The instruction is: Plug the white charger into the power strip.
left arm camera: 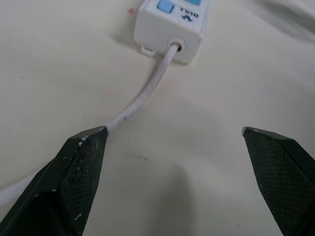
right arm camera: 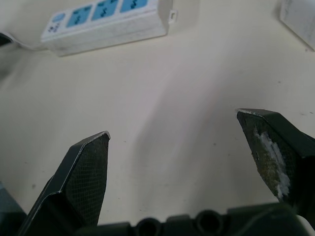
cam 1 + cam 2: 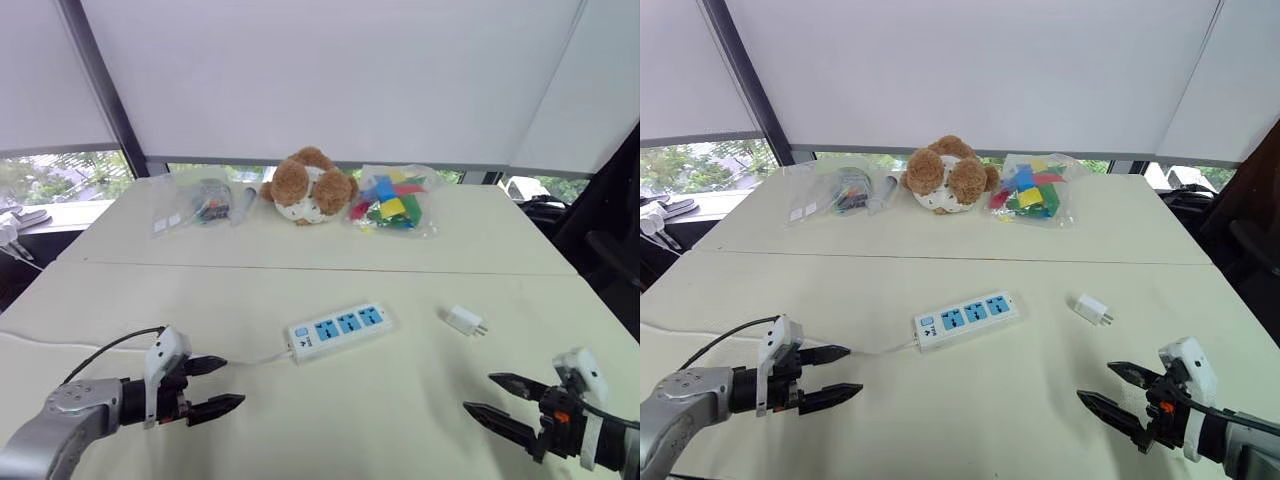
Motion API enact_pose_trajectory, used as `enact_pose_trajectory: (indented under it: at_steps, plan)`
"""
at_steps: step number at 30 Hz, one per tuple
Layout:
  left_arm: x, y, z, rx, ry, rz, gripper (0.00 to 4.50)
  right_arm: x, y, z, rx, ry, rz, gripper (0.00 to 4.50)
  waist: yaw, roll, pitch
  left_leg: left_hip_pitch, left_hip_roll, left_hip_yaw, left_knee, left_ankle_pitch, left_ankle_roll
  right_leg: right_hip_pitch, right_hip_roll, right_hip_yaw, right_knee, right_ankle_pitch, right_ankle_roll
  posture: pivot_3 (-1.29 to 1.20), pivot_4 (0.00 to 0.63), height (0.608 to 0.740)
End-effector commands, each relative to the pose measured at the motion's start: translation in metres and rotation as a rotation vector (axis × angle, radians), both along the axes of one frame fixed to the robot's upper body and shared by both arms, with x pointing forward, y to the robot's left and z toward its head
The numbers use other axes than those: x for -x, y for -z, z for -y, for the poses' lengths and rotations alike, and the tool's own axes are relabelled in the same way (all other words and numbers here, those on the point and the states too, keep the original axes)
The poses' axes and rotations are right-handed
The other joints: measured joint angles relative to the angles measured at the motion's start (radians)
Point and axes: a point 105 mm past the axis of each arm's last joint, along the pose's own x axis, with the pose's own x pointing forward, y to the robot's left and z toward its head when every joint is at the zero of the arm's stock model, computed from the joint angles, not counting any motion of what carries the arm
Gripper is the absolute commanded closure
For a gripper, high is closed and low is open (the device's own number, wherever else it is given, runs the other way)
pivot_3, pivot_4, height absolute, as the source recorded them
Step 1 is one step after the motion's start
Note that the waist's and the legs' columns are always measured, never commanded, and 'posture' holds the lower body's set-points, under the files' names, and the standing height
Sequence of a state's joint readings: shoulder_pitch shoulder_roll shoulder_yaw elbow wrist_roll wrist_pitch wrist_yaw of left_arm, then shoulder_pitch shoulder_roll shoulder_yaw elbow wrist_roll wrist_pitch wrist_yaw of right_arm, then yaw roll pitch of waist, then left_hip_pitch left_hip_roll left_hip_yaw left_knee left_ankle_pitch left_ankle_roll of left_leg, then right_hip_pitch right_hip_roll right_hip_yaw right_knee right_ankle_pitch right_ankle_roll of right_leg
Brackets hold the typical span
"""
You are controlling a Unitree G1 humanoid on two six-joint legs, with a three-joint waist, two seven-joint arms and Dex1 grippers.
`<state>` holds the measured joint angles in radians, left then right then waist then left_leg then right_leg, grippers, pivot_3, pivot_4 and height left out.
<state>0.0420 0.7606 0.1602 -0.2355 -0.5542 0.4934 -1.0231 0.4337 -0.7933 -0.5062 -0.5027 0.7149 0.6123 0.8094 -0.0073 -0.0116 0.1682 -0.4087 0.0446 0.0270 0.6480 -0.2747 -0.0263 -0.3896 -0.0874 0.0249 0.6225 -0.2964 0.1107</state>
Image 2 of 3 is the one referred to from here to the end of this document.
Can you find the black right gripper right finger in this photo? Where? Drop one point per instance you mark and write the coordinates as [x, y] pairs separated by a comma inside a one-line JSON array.
[[273, 147]]

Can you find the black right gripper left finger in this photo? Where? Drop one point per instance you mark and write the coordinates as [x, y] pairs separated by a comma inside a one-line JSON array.
[[81, 177]]

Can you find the white blue power strip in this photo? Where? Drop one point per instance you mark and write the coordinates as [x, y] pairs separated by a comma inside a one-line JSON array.
[[108, 24]]

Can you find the white box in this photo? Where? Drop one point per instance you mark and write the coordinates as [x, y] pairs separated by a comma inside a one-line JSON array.
[[299, 22]]

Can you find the black rounded object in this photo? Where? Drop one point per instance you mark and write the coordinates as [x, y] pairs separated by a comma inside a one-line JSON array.
[[5, 39]]

